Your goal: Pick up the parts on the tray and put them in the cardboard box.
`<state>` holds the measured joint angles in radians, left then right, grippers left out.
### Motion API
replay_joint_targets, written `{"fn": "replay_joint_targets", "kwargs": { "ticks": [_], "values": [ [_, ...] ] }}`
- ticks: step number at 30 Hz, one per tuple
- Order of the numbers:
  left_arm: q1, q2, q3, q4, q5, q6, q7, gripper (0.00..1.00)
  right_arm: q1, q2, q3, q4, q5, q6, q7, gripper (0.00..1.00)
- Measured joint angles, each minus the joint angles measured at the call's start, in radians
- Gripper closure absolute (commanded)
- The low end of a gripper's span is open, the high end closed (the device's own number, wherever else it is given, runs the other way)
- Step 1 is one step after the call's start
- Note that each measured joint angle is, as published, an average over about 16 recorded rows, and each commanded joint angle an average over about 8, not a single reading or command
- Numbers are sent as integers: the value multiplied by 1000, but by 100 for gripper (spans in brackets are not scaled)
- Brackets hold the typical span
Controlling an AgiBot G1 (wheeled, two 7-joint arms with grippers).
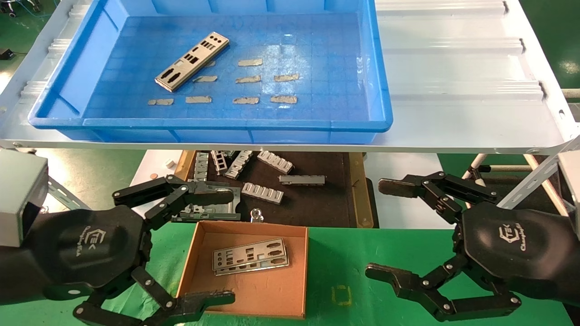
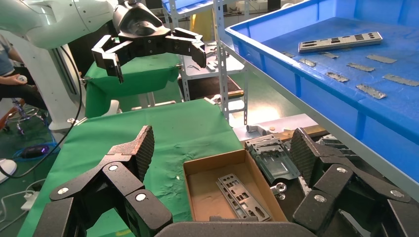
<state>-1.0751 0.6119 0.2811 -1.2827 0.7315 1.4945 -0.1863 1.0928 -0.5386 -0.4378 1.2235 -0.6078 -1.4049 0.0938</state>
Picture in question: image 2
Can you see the background blue bin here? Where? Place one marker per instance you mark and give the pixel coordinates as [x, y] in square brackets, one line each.
[186, 5]

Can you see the blue plastic tray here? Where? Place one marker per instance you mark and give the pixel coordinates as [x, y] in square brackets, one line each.
[327, 98]

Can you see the yellow background object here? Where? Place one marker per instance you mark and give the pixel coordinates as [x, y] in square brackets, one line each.
[201, 24]

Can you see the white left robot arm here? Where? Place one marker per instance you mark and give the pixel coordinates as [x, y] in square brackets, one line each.
[65, 16]

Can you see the white pipe elbow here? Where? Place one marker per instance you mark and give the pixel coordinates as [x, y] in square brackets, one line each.
[258, 130]

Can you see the perforated steel shelf leg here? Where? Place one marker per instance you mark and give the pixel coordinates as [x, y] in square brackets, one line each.
[224, 81]

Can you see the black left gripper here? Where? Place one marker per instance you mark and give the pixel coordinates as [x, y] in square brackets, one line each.
[140, 32]

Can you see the green table cloth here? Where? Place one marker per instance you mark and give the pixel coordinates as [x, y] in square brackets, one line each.
[183, 130]

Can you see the white round floor base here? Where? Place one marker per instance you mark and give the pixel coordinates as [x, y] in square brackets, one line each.
[6, 170]

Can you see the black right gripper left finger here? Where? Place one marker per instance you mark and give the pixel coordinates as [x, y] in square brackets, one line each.
[114, 183]

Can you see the white power strip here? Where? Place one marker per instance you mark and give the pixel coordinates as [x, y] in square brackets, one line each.
[30, 200]

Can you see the grey torn tape strip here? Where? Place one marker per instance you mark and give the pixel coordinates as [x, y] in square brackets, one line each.
[401, 80]
[371, 91]
[337, 77]
[360, 67]
[329, 55]
[381, 59]
[307, 62]
[288, 54]

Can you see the white metal shelf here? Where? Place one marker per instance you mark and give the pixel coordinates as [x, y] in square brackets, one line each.
[392, 157]

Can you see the seated person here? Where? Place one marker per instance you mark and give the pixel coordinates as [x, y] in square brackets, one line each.
[19, 93]

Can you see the grey hinged metal plate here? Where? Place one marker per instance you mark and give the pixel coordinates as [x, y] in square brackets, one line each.
[262, 141]

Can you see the background steel shelf unit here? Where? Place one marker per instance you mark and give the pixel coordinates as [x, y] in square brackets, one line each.
[203, 65]

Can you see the grey slotted metal bracket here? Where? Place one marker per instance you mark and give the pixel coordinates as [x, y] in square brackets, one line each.
[334, 144]

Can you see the green cloth covered table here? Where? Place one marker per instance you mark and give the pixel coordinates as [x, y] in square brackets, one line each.
[137, 78]

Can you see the rolling stool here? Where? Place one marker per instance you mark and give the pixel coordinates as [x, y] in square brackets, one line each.
[23, 114]

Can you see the bystander hand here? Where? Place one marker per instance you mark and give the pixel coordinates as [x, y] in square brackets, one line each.
[13, 80]

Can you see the white robot torso column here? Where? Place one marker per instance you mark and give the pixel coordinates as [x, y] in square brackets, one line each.
[49, 85]

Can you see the brown cardboard box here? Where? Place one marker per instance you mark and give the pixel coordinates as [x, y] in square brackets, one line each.
[203, 193]

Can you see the black device purple light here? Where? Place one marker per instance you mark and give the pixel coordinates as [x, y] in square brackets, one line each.
[34, 152]

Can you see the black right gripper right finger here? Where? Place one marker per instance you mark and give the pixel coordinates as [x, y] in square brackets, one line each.
[334, 183]

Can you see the thick silver I/O shield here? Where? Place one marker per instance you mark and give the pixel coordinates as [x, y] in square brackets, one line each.
[340, 42]

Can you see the large grey metal mounting plate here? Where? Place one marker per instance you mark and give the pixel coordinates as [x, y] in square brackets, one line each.
[275, 163]

